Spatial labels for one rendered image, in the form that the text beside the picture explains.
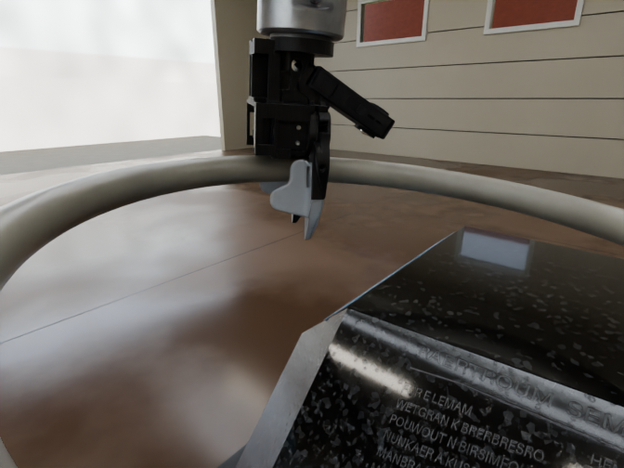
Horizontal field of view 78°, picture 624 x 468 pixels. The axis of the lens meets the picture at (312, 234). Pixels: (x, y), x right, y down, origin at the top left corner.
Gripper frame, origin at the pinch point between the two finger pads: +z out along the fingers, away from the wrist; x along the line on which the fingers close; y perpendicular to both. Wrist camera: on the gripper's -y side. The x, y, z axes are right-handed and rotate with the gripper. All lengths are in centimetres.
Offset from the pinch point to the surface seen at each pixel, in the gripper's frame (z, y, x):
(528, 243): 2.5, -30.8, 4.9
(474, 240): 3.1, -24.7, 1.6
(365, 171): -6.8, -6.0, 2.3
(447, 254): 3.3, -17.6, 5.3
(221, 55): -55, -45, -774
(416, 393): 6.6, -3.2, 23.0
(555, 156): 55, -481, -388
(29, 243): -7.1, 21.6, 21.8
